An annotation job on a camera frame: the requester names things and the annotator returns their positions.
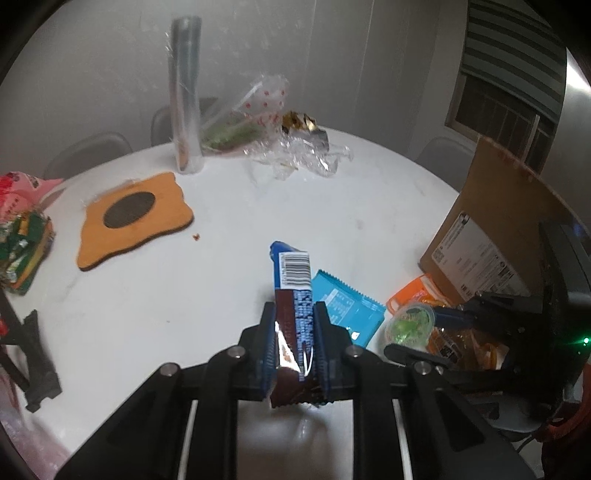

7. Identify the black metal stand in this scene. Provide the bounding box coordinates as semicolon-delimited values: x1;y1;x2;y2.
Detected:
0;292;64;414

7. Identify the blue snack packet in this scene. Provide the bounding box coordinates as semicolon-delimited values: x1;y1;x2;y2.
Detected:
310;270;387;348

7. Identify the brown chocolate bar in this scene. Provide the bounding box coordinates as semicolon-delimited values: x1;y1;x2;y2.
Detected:
269;240;325;409

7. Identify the cardboard box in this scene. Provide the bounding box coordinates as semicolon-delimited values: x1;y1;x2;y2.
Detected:
418;136;570;306

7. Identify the pink snack bag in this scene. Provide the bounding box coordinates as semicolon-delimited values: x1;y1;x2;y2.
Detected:
0;171;66;223

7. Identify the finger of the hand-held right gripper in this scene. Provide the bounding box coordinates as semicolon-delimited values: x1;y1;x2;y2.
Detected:
383;343;457;371
433;292;544;335

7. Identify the crumpled clear plastic wrap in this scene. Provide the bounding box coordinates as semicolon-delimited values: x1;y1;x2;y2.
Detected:
250;136;355;182

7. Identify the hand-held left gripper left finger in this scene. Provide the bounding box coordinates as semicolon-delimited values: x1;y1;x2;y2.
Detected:
55;302;279;480

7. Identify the gold foil wrapper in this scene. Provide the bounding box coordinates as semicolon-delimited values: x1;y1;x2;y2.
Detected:
281;110;330;149

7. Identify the clear red-dotted plastic bag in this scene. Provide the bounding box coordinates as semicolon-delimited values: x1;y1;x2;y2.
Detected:
200;73;288;156

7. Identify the window with grille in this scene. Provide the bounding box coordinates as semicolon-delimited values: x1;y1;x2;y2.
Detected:
444;69;563;172

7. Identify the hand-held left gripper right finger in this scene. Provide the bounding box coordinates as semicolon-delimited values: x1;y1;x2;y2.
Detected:
315;301;536;480

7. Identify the orange bear-shaped coaster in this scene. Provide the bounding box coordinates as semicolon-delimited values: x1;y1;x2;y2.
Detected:
76;172;195;271

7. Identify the green jelly cup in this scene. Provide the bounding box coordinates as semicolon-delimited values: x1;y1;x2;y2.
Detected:
386;302;437;348

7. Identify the orange chicken feet packet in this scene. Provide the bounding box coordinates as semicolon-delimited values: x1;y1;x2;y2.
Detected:
386;274;509;371

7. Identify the clear plastic film roll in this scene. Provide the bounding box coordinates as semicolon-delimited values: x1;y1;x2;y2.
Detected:
167;16;206;175

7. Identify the green snack pack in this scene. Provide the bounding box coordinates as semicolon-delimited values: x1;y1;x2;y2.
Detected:
0;209;57;296

